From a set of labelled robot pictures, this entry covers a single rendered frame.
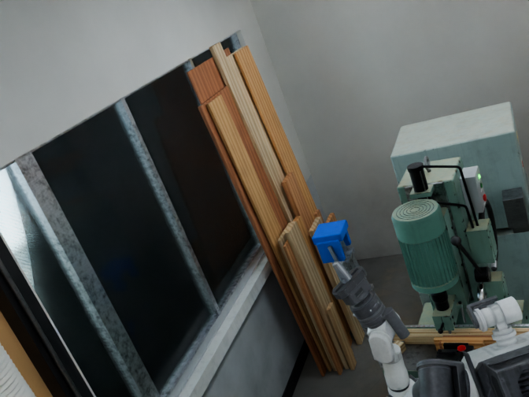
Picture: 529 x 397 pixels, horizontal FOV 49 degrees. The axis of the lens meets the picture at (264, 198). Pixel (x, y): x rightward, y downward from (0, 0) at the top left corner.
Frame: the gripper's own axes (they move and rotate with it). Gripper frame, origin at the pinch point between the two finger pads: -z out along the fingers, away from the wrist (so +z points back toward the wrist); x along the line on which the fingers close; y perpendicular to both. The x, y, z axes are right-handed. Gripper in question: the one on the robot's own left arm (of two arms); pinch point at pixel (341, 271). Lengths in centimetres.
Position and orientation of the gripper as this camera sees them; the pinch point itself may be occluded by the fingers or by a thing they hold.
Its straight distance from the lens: 169.8
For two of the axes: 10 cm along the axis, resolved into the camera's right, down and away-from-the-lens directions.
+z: 5.8, 7.9, 1.9
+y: 4.5, -1.2, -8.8
